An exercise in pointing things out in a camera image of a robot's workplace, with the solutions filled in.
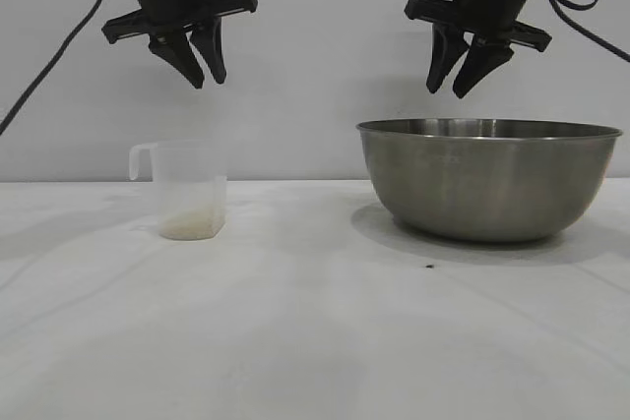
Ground translucent plastic measuring cup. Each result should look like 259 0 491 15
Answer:
128 140 229 242

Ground white tablecloth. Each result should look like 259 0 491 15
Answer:
0 178 630 420

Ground white rice grains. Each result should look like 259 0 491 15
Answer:
160 207 223 241

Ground long black left arm cable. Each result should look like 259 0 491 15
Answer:
0 0 117 136

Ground stainless steel mixing bowl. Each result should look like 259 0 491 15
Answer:
355 117 625 245

